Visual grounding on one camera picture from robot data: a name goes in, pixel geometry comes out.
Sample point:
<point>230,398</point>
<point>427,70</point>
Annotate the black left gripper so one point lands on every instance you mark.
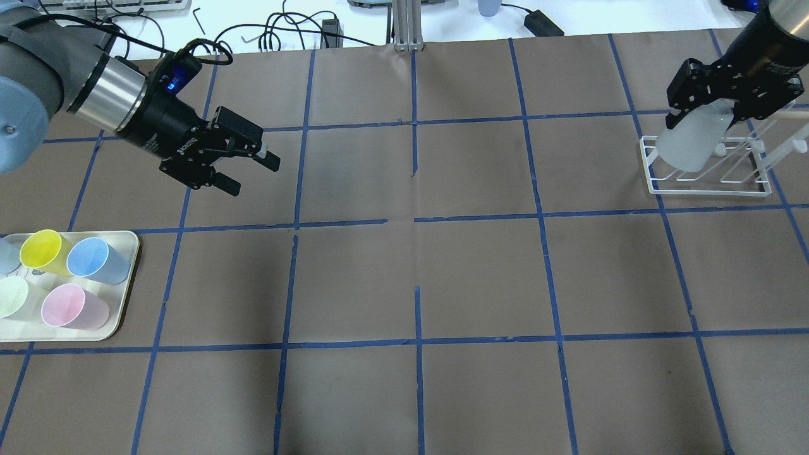
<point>159,129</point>

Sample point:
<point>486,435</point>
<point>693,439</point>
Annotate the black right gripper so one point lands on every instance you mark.
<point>755,52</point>

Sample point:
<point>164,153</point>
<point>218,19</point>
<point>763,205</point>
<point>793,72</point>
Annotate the white translucent cup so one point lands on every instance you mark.
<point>689,145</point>

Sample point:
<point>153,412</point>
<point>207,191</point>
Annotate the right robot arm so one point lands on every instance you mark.
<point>759,72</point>

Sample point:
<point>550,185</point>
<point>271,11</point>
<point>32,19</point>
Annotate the blue plastic cup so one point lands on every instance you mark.
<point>96,260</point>

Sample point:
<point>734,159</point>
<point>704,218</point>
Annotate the yellow plastic cup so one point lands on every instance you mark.
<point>46,251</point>

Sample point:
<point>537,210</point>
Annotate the pink plastic cup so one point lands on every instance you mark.
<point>72,307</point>

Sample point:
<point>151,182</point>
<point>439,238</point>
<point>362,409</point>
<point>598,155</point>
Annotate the grey-blue plastic cup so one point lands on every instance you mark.
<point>10,256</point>

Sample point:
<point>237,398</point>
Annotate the blue cup on desk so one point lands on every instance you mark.
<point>488,8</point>

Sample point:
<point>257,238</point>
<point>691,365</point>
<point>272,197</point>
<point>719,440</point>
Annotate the green plastic cup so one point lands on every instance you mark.
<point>21,300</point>

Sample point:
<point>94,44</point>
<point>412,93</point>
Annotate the black power adapter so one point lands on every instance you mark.
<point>541,25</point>

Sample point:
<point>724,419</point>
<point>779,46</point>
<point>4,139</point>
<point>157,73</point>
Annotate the beige plastic tray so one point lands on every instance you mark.
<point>33,329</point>

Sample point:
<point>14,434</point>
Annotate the white wire cup rack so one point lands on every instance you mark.
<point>740,164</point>

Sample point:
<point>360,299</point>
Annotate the aluminium frame post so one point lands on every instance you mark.
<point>407,25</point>

